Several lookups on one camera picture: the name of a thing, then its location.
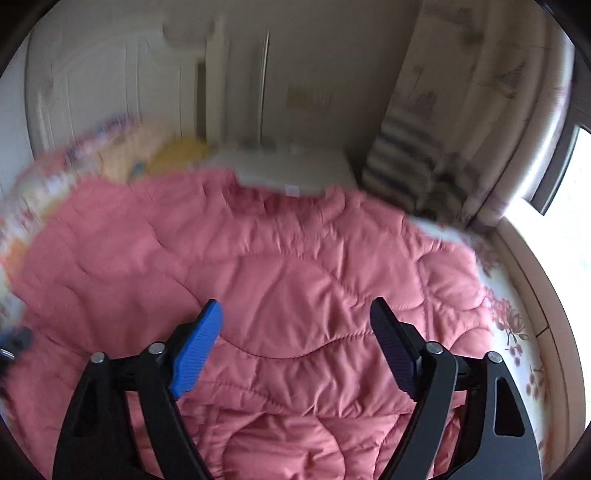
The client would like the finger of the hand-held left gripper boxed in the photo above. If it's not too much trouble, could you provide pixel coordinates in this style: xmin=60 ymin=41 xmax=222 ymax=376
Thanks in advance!
xmin=0 ymin=325 xmax=35 ymax=376

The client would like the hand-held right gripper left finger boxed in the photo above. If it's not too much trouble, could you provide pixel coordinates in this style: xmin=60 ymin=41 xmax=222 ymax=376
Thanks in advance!
xmin=53 ymin=299 xmax=223 ymax=480

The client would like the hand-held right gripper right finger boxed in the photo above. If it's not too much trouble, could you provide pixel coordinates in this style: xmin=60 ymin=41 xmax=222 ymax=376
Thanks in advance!
xmin=370 ymin=296 xmax=542 ymax=480

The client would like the pink quilted jacket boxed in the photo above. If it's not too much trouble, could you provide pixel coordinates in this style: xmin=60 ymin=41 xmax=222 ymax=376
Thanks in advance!
xmin=4 ymin=168 xmax=492 ymax=480

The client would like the floral bed sheet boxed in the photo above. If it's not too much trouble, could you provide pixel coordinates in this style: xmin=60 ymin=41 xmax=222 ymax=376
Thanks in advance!
xmin=411 ymin=217 xmax=555 ymax=480

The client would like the colourful printed quilt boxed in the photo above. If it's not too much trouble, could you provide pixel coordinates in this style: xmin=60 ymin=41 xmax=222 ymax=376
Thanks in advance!
xmin=0 ymin=117 xmax=218 ymax=333

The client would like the yellow cushion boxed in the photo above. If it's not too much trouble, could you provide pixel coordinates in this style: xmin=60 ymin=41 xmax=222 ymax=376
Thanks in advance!
xmin=150 ymin=136 xmax=213 ymax=175

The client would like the white nightstand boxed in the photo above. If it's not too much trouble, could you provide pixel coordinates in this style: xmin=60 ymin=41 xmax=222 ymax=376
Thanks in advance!
xmin=208 ymin=145 xmax=356 ymax=197

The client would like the window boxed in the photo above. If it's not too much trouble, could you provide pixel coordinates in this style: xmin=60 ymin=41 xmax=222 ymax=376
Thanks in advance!
xmin=503 ymin=122 xmax=591 ymax=324

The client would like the patterned beige curtain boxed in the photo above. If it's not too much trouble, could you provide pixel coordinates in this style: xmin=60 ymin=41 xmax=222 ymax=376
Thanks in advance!
xmin=362 ymin=0 xmax=578 ymax=232

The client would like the white headboard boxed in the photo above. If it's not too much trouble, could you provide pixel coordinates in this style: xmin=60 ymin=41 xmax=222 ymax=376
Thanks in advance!
xmin=25 ymin=14 xmax=227 ymax=162

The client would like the beige wall socket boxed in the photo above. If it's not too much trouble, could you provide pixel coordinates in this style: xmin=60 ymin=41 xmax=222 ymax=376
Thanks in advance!
xmin=286 ymin=88 xmax=334 ymax=112

